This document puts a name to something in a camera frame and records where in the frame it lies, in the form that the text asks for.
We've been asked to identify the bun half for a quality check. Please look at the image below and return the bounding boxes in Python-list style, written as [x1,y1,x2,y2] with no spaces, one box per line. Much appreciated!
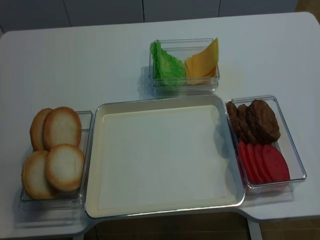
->
[42,106,82,151]
[29,108,53,151]
[21,150,59,200]
[44,144,85,192]

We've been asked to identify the green lettuce leaf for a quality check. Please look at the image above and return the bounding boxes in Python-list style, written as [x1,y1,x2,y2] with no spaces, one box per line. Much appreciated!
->
[150,39,186,87]

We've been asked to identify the clear lettuce cheese container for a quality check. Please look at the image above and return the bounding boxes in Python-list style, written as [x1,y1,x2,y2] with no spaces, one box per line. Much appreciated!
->
[149,38,220,97]

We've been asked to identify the yellow cheese slices stack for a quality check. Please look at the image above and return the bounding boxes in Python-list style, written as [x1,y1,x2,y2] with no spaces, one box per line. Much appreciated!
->
[184,57,217,86]

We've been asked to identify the upright yellow cheese slice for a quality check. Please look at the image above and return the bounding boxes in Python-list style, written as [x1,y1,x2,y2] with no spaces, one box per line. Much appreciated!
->
[192,38,219,72]

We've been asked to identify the white rectangular metal tray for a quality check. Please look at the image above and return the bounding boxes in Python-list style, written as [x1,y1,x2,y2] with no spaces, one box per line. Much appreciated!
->
[85,94,245,219]

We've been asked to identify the left brown meat patty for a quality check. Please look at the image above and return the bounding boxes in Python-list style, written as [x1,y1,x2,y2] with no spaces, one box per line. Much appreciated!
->
[226,101,242,138]

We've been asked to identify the brown meat patty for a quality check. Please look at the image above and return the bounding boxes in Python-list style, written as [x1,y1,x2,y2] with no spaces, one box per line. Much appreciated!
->
[245,99,281,144]
[226,101,242,138]
[237,104,258,145]

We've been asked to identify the middle brown meat patty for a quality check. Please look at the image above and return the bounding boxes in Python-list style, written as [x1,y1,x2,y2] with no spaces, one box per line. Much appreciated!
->
[237,104,258,145]

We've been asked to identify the right brown meat patty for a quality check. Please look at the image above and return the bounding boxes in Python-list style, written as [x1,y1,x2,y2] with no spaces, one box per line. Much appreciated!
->
[245,99,281,144]

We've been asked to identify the leftmost red tomato slice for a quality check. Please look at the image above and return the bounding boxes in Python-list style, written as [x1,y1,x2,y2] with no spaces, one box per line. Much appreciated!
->
[238,141,255,184]

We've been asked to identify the red tomato slice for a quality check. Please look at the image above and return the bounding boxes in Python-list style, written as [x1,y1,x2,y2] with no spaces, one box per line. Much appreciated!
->
[238,141,255,184]
[253,144,272,184]
[247,143,264,184]
[262,144,291,182]

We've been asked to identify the clear patty tomato container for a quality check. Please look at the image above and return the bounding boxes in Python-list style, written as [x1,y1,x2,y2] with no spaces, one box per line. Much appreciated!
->
[225,95,307,195]

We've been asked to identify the clear bun container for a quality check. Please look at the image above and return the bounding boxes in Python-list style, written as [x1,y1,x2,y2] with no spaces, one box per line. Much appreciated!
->
[19,111,93,211]

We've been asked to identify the front red tomato slice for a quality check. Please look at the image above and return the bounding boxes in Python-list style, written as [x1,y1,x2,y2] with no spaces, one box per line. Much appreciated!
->
[262,144,291,182]

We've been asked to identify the white table leg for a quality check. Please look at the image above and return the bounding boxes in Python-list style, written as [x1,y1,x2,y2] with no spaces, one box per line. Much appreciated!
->
[247,219,263,240]

